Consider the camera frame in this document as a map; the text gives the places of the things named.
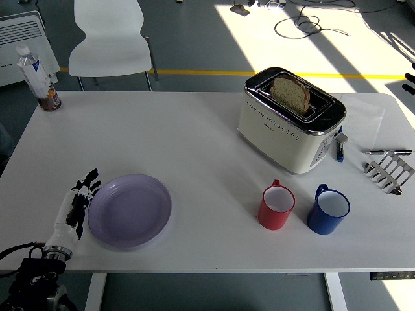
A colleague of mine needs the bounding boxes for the silver metal toast rack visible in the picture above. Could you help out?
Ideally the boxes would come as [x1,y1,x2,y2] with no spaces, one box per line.
[362,152,415,195]

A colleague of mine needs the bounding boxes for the white paper sheet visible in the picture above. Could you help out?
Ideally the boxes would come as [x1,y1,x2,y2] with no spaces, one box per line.
[337,93,386,147]

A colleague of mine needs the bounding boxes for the blue enamel mug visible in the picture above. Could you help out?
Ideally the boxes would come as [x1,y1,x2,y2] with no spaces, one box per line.
[306,183,351,235]

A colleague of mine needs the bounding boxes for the clear plastic drink bottle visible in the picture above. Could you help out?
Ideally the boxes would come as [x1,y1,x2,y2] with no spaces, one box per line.
[15,44,62,113]

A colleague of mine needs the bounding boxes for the purple round plate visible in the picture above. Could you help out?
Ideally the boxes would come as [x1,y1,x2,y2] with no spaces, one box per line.
[87,174,173,249]

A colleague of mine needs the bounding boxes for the black ballpoint pen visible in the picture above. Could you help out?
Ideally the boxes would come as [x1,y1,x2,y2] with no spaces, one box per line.
[362,148,413,154]

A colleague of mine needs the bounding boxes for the black floor cable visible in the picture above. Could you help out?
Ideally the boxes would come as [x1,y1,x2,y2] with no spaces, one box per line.
[274,5,351,40]

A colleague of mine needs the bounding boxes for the brown bread slice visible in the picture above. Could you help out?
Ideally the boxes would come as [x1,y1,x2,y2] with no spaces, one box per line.
[269,76,311,114]

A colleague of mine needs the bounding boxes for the blue marker pen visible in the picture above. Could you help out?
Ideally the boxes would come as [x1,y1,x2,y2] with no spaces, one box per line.
[335,125,350,163]

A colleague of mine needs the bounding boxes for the black table control panel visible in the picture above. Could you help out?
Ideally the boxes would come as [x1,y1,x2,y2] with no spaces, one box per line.
[369,271,415,281]

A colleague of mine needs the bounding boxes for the red enamel mug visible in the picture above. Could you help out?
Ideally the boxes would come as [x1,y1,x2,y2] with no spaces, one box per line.
[257,179,296,231]

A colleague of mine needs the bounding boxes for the white plastic chair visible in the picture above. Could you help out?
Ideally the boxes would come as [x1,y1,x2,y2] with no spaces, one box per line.
[67,0,160,92]

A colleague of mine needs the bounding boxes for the white panel heater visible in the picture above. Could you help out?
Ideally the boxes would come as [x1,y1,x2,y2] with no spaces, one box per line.
[0,10,61,87]

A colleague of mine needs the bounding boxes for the white table leg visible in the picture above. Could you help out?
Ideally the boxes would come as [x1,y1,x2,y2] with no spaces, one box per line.
[324,272,348,311]
[84,273,108,311]

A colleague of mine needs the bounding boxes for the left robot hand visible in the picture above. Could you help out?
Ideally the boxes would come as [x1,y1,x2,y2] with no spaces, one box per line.
[43,168,102,253]

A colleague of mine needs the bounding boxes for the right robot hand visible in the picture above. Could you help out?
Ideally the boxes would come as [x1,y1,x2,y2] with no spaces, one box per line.
[401,63,415,97]

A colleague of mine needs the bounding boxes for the cream and chrome toaster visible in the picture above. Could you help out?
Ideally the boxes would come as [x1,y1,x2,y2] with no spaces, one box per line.
[237,67,347,175]

